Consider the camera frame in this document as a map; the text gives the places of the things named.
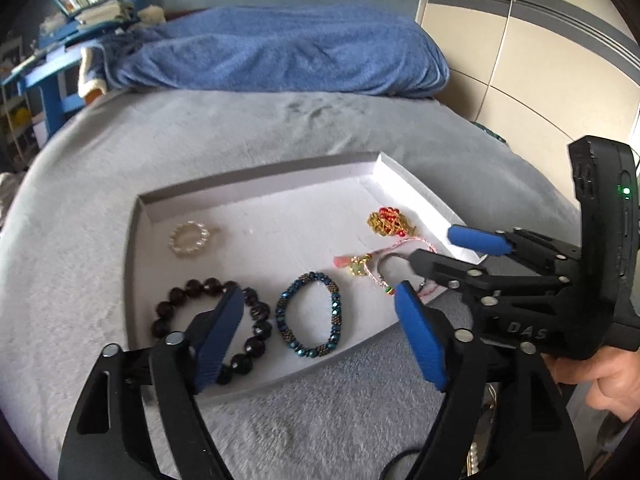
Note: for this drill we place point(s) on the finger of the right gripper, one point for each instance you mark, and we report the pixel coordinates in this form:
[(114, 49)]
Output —
[(443, 270), (491, 244)]

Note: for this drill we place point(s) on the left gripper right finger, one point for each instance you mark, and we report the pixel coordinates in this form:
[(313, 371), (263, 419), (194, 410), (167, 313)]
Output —
[(532, 436)]

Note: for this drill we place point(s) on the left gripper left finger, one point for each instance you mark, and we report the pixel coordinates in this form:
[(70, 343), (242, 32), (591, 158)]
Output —
[(108, 437)]

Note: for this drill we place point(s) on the white pearl hair clip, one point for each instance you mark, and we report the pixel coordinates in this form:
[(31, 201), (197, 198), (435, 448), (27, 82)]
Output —
[(472, 464)]

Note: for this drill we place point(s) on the red gold ornament jewelry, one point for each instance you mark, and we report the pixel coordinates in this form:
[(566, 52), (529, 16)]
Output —
[(389, 221)]

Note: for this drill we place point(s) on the person right hand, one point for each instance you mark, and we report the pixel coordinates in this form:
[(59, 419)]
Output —
[(614, 377)]

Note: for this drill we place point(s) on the grey shallow box tray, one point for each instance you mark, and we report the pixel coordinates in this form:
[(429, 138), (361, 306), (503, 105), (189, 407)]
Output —
[(263, 227)]

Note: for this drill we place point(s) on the grey bed sheet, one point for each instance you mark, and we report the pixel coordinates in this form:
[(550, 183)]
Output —
[(142, 191)]

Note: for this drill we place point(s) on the cream wardrobe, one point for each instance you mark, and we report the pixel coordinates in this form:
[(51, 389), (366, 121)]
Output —
[(539, 73)]

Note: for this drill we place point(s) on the blue blanket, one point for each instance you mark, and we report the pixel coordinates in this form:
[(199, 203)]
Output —
[(341, 48)]

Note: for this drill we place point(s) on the white shelf rack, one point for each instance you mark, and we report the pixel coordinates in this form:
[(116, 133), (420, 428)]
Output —
[(18, 140)]

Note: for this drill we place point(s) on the blue desk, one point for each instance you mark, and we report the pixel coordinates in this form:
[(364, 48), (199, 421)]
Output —
[(43, 70)]

